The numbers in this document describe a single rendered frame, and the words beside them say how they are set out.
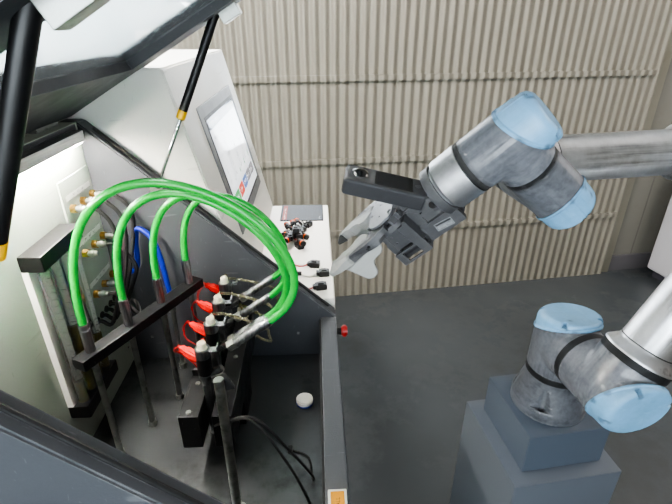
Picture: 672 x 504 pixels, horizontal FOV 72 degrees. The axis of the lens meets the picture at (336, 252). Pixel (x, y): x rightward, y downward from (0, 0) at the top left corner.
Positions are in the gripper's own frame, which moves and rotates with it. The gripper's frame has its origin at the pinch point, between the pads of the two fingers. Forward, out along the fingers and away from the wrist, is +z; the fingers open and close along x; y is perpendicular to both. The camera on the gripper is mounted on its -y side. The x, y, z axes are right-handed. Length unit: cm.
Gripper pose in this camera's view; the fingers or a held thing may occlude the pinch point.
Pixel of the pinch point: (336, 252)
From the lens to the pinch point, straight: 73.5
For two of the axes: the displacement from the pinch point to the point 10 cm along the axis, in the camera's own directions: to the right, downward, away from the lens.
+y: 7.4, 5.9, 3.3
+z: -6.6, 5.1, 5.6
